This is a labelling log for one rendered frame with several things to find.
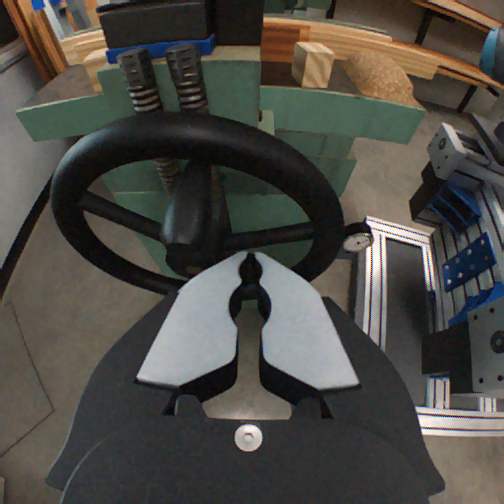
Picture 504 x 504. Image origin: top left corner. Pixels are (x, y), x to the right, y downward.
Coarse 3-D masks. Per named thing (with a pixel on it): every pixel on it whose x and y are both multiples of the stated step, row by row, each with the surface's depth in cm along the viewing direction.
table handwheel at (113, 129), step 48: (96, 144) 12; (144, 144) 12; (192, 144) 12; (240, 144) 12; (288, 144) 14; (288, 192) 15; (96, 240) 24; (240, 240) 22; (288, 240) 21; (336, 240) 20; (144, 288) 31
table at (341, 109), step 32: (288, 64) 30; (32, 96) 27; (64, 96) 26; (96, 96) 25; (288, 96) 26; (320, 96) 26; (352, 96) 26; (32, 128) 28; (64, 128) 29; (96, 128) 29; (288, 128) 30; (320, 128) 30; (352, 128) 30; (384, 128) 29; (416, 128) 28
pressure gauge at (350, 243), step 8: (352, 224) 42; (360, 224) 42; (368, 224) 42; (352, 232) 42; (360, 232) 41; (368, 232) 41; (344, 240) 43; (352, 240) 43; (360, 240) 43; (368, 240) 43; (344, 248) 45; (352, 248) 45; (360, 248) 45
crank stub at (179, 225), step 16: (192, 160) 13; (192, 176) 12; (208, 176) 13; (176, 192) 12; (192, 192) 11; (208, 192) 12; (176, 208) 11; (192, 208) 11; (208, 208) 12; (176, 224) 10; (192, 224) 11; (208, 224) 12; (176, 240) 10; (192, 240) 11; (176, 256) 12; (192, 256) 11
